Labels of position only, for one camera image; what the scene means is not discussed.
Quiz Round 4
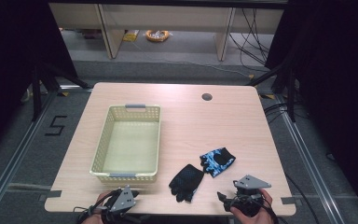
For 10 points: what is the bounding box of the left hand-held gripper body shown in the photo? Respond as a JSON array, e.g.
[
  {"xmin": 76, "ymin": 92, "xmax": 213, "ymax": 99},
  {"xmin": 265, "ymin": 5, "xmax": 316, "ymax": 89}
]
[{"xmin": 102, "ymin": 185, "xmax": 138, "ymax": 224}]

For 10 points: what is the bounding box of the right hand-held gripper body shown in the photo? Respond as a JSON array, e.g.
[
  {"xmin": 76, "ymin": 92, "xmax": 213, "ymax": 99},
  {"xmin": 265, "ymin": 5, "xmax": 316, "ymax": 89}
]
[{"xmin": 225, "ymin": 174, "xmax": 272, "ymax": 217}]

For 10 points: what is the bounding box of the blue patterned fingerless glove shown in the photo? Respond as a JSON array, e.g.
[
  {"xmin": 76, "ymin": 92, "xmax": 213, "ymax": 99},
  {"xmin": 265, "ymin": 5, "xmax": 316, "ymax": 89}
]
[{"xmin": 199, "ymin": 147, "xmax": 237, "ymax": 178}]

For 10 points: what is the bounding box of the black fingerless glove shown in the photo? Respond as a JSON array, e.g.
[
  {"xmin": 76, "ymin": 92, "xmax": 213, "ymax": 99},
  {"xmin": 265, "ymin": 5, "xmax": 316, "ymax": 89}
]
[{"xmin": 168, "ymin": 163, "xmax": 205, "ymax": 203}]

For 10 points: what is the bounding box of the pale yellow plastic basket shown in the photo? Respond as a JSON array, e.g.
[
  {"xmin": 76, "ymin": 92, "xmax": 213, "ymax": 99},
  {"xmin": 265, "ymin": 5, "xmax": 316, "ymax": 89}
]
[{"xmin": 89, "ymin": 103, "xmax": 162, "ymax": 184}]

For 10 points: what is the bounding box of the person's left hand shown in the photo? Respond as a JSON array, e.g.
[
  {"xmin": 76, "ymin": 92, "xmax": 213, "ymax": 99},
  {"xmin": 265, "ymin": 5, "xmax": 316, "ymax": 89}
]
[{"xmin": 96, "ymin": 190, "xmax": 114, "ymax": 216}]

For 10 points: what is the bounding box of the person's right hand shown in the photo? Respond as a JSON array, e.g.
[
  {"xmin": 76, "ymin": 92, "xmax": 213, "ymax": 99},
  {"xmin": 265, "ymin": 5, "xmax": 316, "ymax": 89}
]
[{"xmin": 229, "ymin": 188, "xmax": 275, "ymax": 224}]

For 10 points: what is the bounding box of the black metal stand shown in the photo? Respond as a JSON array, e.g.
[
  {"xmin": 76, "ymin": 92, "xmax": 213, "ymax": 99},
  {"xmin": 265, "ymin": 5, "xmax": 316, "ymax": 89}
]
[
  {"xmin": 30, "ymin": 61, "xmax": 91, "ymax": 123},
  {"xmin": 245, "ymin": 61, "xmax": 298, "ymax": 123}
]

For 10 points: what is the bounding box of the black curtain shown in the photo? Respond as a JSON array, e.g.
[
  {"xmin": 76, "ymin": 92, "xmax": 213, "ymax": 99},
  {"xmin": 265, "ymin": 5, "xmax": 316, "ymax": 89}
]
[
  {"xmin": 0, "ymin": 0, "xmax": 79, "ymax": 160},
  {"xmin": 264, "ymin": 0, "xmax": 358, "ymax": 216}
]

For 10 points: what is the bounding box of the yellow packet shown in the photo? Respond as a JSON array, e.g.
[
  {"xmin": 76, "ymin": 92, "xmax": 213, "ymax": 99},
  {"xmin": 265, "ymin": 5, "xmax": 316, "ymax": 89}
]
[{"xmin": 122, "ymin": 29, "xmax": 140, "ymax": 43}]

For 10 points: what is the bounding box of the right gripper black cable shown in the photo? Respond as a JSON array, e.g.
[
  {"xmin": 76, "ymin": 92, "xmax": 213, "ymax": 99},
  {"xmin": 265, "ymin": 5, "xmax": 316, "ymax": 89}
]
[{"xmin": 255, "ymin": 194, "xmax": 282, "ymax": 224}]

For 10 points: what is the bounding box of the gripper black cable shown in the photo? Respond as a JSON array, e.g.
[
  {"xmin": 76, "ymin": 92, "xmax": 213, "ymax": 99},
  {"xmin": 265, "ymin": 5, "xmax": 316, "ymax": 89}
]
[
  {"xmin": 73, "ymin": 191, "xmax": 119, "ymax": 224},
  {"xmin": 255, "ymin": 194, "xmax": 282, "ymax": 224}
]

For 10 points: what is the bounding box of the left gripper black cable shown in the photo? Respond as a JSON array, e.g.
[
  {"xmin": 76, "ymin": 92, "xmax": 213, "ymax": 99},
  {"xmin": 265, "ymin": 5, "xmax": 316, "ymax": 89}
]
[{"xmin": 73, "ymin": 191, "xmax": 119, "ymax": 224}]

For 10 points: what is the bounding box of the black floor cable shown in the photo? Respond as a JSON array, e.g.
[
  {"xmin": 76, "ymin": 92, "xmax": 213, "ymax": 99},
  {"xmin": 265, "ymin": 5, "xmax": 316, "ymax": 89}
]
[{"xmin": 283, "ymin": 172, "xmax": 322, "ymax": 224}]

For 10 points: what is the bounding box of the aluminium floor rail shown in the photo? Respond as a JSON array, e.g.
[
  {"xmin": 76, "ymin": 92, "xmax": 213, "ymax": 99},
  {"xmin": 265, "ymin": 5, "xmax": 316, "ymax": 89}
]
[
  {"xmin": 0, "ymin": 89, "xmax": 60, "ymax": 220},
  {"xmin": 274, "ymin": 92, "xmax": 348, "ymax": 224}
]

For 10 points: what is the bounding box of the white floor cable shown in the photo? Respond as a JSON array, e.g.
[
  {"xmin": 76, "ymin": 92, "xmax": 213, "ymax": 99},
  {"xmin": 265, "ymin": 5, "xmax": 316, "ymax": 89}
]
[{"xmin": 130, "ymin": 39, "xmax": 254, "ymax": 79}]

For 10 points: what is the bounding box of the bundle of black cables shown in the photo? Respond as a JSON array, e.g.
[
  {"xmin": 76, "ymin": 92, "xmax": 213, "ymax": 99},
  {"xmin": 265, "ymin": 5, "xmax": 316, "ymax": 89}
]
[{"xmin": 228, "ymin": 7, "xmax": 272, "ymax": 67}]

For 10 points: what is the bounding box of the orange cable coil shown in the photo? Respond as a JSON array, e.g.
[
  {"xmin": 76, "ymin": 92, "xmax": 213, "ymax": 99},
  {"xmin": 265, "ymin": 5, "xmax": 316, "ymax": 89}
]
[{"xmin": 145, "ymin": 29, "xmax": 171, "ymax": 44}]

